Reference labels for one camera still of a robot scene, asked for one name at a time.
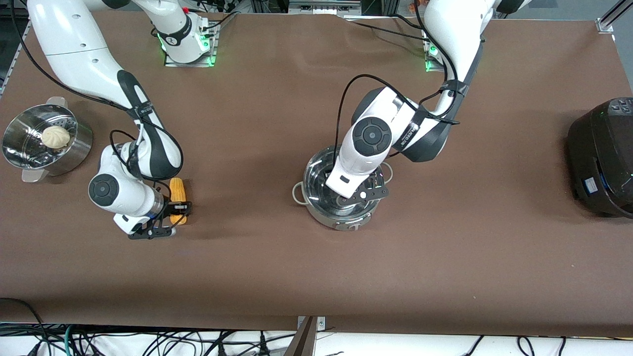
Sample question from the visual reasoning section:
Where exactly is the grey camera mount pole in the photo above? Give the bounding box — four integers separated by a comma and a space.
284, 316, 317, 356

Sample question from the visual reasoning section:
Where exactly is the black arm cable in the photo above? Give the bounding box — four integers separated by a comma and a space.
336, 0, 463, 159
10, 0, 184, 198

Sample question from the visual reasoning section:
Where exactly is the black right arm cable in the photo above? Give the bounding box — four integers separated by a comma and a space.
10, 0, 184, 198

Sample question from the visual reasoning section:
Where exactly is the metal rack frame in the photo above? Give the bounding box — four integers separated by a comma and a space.
250, 0, 401, 16

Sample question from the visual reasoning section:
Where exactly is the metal table clamp bracket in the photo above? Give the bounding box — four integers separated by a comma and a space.
297, 315, 326, 333

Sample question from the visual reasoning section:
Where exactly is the grey electric cooking pot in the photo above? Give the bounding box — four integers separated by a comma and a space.
293, 146, 394, 231

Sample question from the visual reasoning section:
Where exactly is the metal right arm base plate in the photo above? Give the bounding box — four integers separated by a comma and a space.
165, 22, 219, 67

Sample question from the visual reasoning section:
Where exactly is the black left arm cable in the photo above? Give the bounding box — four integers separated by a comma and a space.
336, 0, 463, 159

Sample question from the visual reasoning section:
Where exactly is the black table cable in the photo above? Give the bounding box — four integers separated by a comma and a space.
345, 20, 431, 44

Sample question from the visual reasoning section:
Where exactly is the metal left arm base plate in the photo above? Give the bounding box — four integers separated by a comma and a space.
424, 27, 446, 73

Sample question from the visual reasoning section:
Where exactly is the black rice cooker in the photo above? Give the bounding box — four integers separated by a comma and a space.
567, 97, 633, 219

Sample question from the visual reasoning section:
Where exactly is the white steamed bun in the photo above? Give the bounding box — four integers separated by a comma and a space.
41, 125, 72, 151

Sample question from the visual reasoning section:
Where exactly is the aluminium profile bar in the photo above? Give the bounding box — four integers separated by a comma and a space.
597, 0, 633, 33

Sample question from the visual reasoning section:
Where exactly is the yellow corn cob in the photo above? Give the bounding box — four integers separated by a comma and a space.
168, 178, 189, 226

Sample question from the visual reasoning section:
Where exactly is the steel steamer pot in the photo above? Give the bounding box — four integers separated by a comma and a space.
2, 96, 93, 183

